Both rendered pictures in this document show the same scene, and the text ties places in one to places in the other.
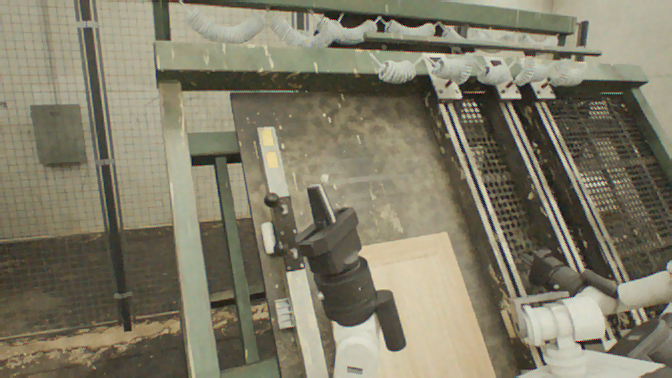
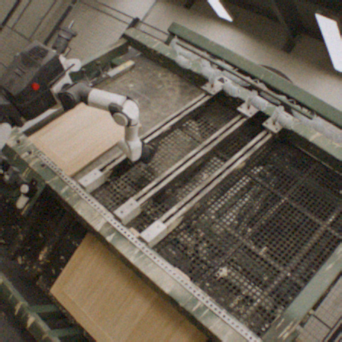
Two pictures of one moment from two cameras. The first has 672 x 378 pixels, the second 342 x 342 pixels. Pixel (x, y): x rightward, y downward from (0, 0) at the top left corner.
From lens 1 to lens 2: 273 cm
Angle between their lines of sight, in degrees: 51
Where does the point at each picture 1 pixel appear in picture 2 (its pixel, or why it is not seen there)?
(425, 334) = (88, 133)
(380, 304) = (58, 46)
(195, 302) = not seen: hidden behind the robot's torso
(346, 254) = (63, 34)
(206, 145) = (117, 61)
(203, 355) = not seen: hidden behind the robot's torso
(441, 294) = (110, 133)
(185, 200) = (88, 59)
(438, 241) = not seen: hidden behind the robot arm
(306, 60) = (167, 51)
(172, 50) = (132, 30)
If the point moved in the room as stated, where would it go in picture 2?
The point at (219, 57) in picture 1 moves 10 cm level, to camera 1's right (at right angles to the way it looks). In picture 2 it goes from (141, 37) to (147, 40)
